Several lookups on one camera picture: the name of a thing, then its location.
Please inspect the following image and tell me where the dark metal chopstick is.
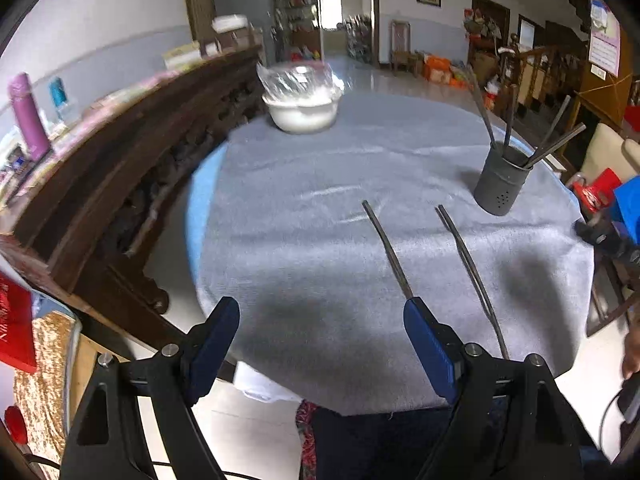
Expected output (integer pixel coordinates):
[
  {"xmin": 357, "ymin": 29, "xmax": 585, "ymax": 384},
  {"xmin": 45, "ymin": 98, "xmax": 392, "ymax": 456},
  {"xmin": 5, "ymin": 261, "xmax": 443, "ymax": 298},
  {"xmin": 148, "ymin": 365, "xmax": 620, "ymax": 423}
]
[
  {"xmin": 362, "ymin": 200, "xmax": 413, "ymax": 300},
  {"xmin": 465, "ymin": 64, "xmax": 496, "ymax": 148},
  {"xmin": 436, "ymin": 205, "xmax": 510, "ymax": 360},
  {"xmin": 502, "ymin": 84, "xmax": 518, "ymax": 158},
  {"xmin": 523, "ymin": 122, "xmax": 586, "ymax": 170},
  {"xmin": 524, "ymin": 93, "xmax": 571, "ymax": 169}
]

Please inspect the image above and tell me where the grey metal utensil holder cup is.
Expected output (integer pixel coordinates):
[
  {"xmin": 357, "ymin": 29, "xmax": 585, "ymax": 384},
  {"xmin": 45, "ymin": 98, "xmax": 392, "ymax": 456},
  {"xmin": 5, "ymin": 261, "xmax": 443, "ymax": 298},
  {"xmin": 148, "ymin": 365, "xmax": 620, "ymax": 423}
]
[{"xmin": 473, "ymin": 141, "xmax": 530, "ymax": 217}]

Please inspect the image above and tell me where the grey towel table cloth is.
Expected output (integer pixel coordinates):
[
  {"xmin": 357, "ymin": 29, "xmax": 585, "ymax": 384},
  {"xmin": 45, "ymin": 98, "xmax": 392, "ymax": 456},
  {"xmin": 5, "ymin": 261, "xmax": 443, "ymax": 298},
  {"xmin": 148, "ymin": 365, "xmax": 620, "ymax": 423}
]
[{"xmin": 194, "ymin": 92, "xmax": 593, "ymax": 415}]

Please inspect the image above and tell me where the red booklet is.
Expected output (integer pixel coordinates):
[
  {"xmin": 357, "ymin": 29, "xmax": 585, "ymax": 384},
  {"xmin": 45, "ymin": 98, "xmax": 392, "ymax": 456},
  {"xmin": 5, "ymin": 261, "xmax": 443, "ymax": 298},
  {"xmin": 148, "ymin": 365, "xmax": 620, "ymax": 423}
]
[{"xmin": 0, "ymin": 274, "xmax": 37, "ymax": 374}]

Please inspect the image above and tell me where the dark carved wooden sideboard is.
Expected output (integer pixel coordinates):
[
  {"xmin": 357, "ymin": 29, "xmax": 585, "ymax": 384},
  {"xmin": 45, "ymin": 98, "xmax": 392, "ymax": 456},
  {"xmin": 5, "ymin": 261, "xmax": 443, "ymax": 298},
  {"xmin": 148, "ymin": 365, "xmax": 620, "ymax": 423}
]
[{"xmin": 1, "ymin": 46, "xmax": 264, "ymax": 349}]

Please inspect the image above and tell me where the orange crate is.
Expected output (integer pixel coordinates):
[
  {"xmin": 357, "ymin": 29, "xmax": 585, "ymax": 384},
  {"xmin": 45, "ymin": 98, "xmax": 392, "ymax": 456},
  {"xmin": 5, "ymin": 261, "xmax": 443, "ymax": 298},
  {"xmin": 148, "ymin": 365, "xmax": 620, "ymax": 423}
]
[{"xmin": 424, "ymin": 55, "xmax": 451, "ymax": 84}]

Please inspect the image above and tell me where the white bowl with plastic wrap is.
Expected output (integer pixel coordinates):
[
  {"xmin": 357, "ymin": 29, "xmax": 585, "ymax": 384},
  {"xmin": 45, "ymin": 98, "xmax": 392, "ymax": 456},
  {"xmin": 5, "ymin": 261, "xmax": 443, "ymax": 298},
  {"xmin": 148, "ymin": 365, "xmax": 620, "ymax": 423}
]
[{"xmin": 256, "ymin": 61, "xmax": 345, "ymax": 134}]

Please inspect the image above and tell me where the purple thermos bottle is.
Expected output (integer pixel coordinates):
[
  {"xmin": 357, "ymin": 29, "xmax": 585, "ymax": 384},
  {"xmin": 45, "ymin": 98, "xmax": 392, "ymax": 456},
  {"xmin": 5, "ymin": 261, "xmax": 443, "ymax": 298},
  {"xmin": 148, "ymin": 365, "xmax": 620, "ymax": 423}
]
[{"xmin": 8, "ymin": 73, "xmax": 51, "ymax": 162}]

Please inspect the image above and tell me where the wooden chair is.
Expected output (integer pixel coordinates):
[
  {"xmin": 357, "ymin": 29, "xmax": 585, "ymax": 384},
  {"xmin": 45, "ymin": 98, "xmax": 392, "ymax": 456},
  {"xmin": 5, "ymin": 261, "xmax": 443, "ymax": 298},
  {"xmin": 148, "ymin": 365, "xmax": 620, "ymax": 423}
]
[{"xmin": 390, "ymin": 20, "xmax": 411, "ymax": 73}]

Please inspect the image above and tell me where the blue thermos bottle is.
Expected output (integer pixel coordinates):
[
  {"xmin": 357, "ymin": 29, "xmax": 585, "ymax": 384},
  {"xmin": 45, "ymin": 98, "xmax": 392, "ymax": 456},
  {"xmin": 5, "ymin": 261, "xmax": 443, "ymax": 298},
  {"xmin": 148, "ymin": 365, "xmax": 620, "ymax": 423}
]
[{"xmin": 49, "ymin": 77, "xmax": 68, "ymax": 110}]

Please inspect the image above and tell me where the grey refrigerator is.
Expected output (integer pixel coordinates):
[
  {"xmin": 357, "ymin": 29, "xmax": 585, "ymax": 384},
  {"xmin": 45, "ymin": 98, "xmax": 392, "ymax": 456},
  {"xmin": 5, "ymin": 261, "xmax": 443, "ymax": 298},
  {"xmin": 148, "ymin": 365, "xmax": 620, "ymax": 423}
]
[{"xmin": 209, "ymin": 0, "xmax": 279, "ymax": 64}]

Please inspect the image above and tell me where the pink wall calendar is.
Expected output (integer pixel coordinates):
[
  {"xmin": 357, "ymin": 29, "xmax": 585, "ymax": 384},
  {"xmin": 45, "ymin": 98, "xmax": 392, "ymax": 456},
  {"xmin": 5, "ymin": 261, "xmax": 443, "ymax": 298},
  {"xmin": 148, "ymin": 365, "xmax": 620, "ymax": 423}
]
[{"xmin": 588, "ymin": 0, "xmax": 620, "ymax": 79}]

